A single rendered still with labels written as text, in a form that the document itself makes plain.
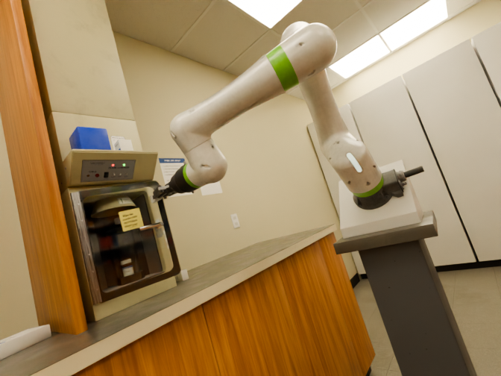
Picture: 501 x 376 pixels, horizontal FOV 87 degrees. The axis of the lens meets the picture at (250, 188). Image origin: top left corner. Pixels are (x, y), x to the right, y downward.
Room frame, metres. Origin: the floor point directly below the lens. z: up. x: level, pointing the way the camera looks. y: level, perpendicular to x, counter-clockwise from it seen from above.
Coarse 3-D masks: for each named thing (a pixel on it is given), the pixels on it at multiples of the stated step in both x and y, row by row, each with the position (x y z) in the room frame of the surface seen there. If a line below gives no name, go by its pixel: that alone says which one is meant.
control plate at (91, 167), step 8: (88, 160) 0.89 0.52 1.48; (96, 160) 0.91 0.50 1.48; (104, 160) 0.93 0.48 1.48; (112, 160) 0.95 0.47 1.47; (120, 160) 0.97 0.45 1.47; (128, 160) 1.00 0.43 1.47; (88, 168) 0.90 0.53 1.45; (96, 168) 0.92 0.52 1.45; (104, 168) 0.94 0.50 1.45; (112, 168) 0.97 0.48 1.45; (120, 168) 0.99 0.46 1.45; (128, 168) 1.02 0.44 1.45; (112, 176) 0.98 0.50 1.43; (120, 176) 1.01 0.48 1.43; (128, 176) 1.04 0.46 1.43
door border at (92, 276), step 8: (72, 192) 0.90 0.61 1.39; (72, 200) 0.90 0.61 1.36; (80, 200) 0.91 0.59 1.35; (80, 208) 0.91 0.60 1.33; (80, 216) 0.91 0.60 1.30; (80, 224) 0.90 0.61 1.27; (80, 232) 0.90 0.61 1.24; (88, 240) 0.91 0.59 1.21; (88, 248) 0.91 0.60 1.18; (88, 256) 0.91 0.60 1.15; (88, 264) 0.90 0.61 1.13; (88, 280) 0.90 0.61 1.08; (96, 280) 0.91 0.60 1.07; (96, 288) 0.91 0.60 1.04; (96, 296) 0.90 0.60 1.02
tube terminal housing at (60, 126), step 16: (48, 128) 0.95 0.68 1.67; (64, 128) 0.93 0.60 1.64; (112, 128) 1.06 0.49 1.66; (128, 128) 1.12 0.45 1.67; (64, 144) 0.92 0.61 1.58; (64, 176) 0.91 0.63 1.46; (64, 192) 0.93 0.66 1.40; (64, 208) 0.95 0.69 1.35; (80, 256) 0.92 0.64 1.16; (80, 272) 0.94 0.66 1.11; (80, 288) 0.96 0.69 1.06; (144, 288) 1.05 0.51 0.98; (160, 288) 1.10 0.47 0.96; (96, 304) 0.91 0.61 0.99; (112, 304) 0.95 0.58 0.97; (128, 304) 0.99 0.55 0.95; (96, 320) 0.91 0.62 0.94
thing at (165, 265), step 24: (96, 192) 0.95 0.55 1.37; (120, 192) 0.99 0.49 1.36; (144, 192) 1.04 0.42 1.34; (96, 216) 0.94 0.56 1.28; (144, 216) 1.03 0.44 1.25; (96, 240) 0.93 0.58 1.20; (120, 240) 0.97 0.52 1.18; (144, 240) 1.02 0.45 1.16; (168, 240) 1.07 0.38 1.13; (96, 264) 0.92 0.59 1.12; (120, 264) 0.96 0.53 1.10; (144, 264) 1.01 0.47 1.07; (168, 264) 1.06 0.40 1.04; (120, 288) 0.95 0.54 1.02
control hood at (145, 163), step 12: (72, 156) 0.84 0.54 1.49; (84, 156) 0.87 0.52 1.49; (96, 156) 0.90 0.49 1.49; (108, 156) 0.93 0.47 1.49; (120, 156) 0.96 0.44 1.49; (132, 156) 1.00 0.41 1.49; (144, 156) 1.04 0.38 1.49; (156, 156) 1.08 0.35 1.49; (72, 168) 0.86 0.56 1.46; (144, 168) 1.07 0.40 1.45; (72, 180) 0.89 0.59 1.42; (120, 180) 1.02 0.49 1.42; (132, 180) 1.06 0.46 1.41; (144, 180) 1.11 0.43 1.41
